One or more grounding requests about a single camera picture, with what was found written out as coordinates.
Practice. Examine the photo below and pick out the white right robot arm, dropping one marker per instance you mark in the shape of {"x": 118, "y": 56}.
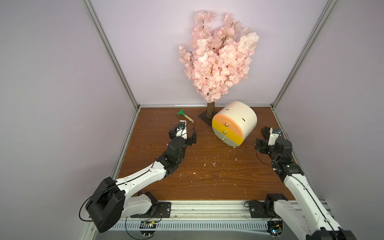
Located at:
{"x": 313, "y": 222}

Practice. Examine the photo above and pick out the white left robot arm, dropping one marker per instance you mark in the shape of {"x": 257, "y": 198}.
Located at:
{"x": 117, "y": 199}

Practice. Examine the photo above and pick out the green toy hammer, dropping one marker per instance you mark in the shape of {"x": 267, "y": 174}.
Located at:
{"x": 182, "y": 113}

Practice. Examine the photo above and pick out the pink cherry blossom tree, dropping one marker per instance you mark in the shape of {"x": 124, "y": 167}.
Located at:
{"x": 219, "y": 59}

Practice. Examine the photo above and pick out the cream cylindrical drawer cabinet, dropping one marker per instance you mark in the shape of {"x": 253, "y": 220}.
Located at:
{"x": 242, "y": 114}

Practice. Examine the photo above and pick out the orange top drawer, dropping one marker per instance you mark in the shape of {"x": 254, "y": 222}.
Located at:
{"x": 232, "y": 125}

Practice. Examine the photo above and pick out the left circuit board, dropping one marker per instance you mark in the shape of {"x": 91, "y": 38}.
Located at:
{"x": 148, "y": 228}

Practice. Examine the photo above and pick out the yellow drawer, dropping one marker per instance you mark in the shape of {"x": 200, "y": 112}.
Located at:
{"x": 221, "y": 130}

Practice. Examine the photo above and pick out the circuit board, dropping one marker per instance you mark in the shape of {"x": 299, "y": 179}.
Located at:
{"x": 148, "y": 228}
{"x": 275, "y": 228}

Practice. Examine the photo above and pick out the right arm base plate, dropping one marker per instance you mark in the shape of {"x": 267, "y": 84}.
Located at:
{"x": 259, "y": 209}

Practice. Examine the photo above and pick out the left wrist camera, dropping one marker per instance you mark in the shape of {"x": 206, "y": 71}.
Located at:
{"x": 182, "y": 129}

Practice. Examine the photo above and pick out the right circuit board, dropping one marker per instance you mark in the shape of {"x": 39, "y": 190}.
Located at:
{"x": 275, "y": 228}

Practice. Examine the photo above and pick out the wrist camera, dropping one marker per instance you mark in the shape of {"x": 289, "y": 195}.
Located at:
{"x": 182, "y": 129}
{"x": 275, "y": 133}

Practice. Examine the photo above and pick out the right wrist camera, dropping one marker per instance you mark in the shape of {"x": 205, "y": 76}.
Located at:
{"x": 275, "y": 133}

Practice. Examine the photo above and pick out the grey bottom drawer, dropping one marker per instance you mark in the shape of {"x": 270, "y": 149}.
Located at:
{"x": 228, "y": 142}

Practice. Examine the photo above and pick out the black work glove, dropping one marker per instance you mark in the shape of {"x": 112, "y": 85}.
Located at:
{"x": 266, "y": 132}

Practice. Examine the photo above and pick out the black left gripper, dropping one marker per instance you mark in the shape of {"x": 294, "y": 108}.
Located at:
{"x": 188, "y": 142}

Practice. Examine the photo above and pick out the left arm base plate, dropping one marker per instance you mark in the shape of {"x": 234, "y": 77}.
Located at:
{"x": 157, "y": 210}

